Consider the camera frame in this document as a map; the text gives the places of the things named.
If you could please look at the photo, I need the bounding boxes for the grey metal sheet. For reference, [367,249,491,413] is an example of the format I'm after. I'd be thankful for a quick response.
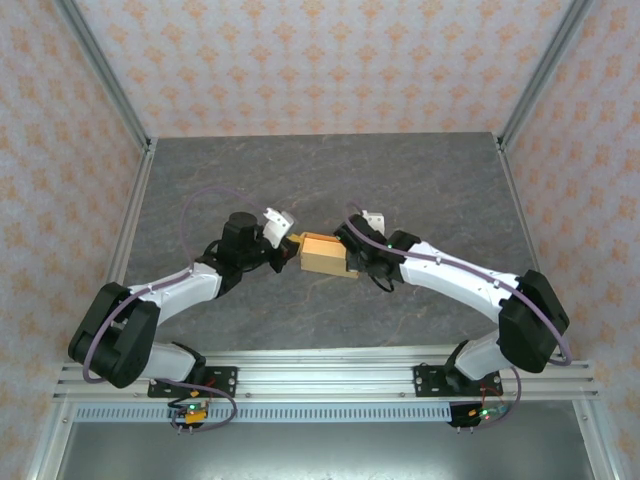
[54,422,596,480]

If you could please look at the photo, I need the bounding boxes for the aluminium rail beam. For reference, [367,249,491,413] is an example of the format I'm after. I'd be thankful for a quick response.
[52,342,601,401]

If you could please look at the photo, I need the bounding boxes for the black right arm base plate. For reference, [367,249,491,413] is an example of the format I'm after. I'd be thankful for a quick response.
[413,364,501,399]

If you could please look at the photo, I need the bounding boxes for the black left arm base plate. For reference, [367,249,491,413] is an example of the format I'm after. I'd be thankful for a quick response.
[148,366,239,399]

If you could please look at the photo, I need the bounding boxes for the aluminium table side rail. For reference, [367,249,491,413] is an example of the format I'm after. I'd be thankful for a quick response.
[99,149,159,301]
[497,139,569,359]

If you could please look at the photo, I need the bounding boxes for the yellow paper box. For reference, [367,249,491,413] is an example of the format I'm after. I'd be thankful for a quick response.
[291,232,360,279]

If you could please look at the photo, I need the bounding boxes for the aluminium frame post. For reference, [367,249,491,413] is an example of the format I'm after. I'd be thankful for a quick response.
[497,0,596,151]
[52,0,154,151]

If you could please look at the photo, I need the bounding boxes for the aluminium frame leg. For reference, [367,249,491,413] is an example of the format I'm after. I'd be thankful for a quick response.
[572,399,626,480]
[24,399,76,480]

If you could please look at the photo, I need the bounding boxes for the slotted grey cable duct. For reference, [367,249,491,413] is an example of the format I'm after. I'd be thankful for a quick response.
[74,403,454,424]

